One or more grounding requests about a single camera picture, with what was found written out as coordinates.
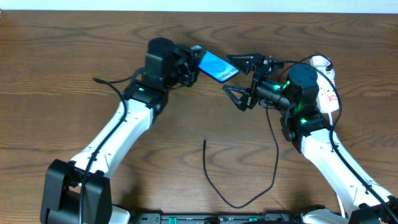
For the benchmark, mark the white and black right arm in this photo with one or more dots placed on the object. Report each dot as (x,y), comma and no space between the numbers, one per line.
(304,92)

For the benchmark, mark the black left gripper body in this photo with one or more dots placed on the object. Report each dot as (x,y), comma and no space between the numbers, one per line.
(189,66)

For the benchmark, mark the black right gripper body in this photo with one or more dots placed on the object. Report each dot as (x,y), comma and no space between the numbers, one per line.
(255,84)

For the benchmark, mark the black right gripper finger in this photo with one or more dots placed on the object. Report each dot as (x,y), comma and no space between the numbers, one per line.
(238,95)
(246,63)

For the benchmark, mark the blue Samsung Galaxy smartphone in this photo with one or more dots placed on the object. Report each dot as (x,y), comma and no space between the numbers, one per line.
(215,67)

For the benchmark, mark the white power strip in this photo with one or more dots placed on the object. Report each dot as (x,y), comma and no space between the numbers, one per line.
(327,101)

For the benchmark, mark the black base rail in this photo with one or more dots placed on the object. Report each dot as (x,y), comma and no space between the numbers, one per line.
(157,218)

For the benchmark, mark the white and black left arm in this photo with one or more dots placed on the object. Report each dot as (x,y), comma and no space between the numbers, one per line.
(79,191)

